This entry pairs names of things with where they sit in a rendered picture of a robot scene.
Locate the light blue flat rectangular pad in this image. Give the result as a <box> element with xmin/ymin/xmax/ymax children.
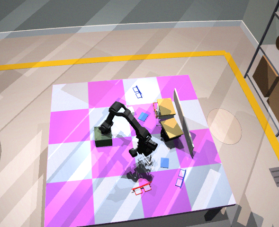
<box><xmin>161</xmin><ymin>158</ymin><xmax>169</xmax><ymax>168</ymax></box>
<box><xmin>138</xmin><ymin>112</ymin><xmax>148</xmax><ymax>121</ymax></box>

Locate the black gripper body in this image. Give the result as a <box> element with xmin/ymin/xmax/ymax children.
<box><xmin>129</xmin><ymin>144</ymin><xmax>146</xmax><ymax>158</ymax></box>

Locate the white flat panel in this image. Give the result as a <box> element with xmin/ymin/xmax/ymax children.
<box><xmin>173</xmin><ymin>88</ymin><xmax>194</xmax><ymax>154</ymax></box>

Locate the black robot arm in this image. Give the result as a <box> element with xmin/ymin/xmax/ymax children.
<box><xmin>98</xmin><ymin>101</ymin><xmax>158</xmax><ymax>157</ymax></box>

